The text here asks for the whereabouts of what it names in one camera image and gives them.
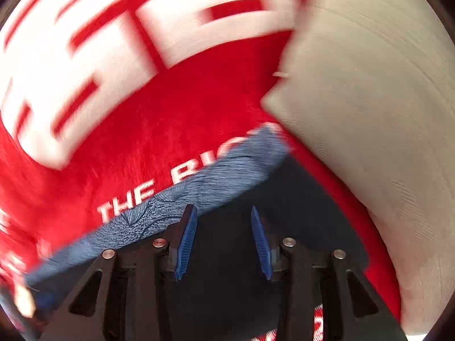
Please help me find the pale grey-green cushion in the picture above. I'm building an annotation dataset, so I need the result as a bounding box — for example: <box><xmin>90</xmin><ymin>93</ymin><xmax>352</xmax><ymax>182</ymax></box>
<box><xmin>261</xmin><ymin>0</ymin><xmax>455</xmax><ymax>336</ymax></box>

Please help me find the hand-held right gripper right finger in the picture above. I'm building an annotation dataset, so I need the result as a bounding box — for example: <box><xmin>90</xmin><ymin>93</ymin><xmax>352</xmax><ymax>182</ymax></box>
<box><xmin>251</xmin><ymin>205</ymin><xmax>408</xmax><ymax>341</ymax></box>

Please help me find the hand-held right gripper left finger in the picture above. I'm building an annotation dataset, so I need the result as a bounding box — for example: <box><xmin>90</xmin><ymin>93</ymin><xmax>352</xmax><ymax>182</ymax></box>
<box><xmin>39</xmin><ymin>204</ymin><xmax>198</xmax><ymax>341</ymax></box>

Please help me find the black pants blue patterned waistband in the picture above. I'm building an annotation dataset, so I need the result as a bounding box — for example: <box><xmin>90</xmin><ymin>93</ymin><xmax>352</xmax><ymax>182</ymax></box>
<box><xmin>21</xmin><ymin>122</ymin><xmax>370</xmax><ymax>341</ymax></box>

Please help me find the red sofa with white characters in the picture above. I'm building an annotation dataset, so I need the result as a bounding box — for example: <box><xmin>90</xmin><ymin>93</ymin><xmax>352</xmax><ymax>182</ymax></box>
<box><xmin>0</xmin><ymin>0</ymin><xmax>402</xmax><ymax>341</ymax></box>

